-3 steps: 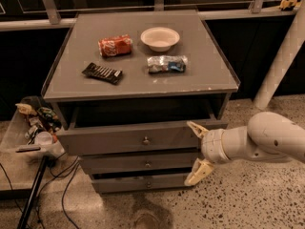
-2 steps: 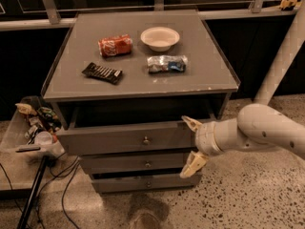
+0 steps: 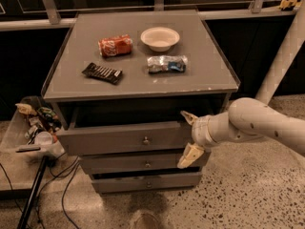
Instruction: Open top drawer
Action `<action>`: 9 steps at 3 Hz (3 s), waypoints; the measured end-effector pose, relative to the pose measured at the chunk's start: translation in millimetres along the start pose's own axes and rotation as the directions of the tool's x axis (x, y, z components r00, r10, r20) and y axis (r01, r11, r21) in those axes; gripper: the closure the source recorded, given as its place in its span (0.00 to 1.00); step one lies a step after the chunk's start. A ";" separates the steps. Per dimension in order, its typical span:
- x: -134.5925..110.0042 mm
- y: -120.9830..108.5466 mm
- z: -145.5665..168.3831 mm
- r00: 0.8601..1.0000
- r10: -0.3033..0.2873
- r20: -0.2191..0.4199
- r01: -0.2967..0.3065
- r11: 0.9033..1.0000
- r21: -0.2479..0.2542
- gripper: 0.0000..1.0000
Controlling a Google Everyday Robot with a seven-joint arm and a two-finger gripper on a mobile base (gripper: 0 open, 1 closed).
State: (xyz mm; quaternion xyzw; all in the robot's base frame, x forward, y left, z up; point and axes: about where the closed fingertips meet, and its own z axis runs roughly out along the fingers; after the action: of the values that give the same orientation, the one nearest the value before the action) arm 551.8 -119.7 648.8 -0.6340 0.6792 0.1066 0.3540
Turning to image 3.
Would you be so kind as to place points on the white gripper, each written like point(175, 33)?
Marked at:
point(199, 132)

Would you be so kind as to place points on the grey top drawer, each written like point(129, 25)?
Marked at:
point(125, 138)

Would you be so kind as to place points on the grey drawer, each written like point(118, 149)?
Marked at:
point(131, 162)
point(125, 138)
point(157, 182)

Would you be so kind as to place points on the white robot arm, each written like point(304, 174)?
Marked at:
point(252, 118)

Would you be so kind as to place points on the grey bottom drawer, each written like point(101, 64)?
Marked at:
point(157, 182)

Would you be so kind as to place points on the grey middle drawer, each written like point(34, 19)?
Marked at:
point(131, 162)

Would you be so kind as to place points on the grey drawer cabinet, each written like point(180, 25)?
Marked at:
point(139, 97)

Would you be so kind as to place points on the silver blue snack bag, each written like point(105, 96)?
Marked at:
point(167, 64)

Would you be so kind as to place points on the white paper bowl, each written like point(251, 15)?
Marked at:
point(160, 39)

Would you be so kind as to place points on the black striped snack wrapper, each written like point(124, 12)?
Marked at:
point(103, 73)

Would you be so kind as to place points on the crushed red soda can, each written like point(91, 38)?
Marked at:
point(116, 45)

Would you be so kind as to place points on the white cup in bin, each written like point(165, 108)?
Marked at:
point(43, 138)

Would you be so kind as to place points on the clear plastic trash bin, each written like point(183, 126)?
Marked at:
point(33, 116)

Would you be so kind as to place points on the yellow clamp on railing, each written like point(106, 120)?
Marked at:
point(288, 4)

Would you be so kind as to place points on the metal window railing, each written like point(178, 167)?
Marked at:
point(17, 15)

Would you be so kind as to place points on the black pole stand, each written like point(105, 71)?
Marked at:
point(35, 185)

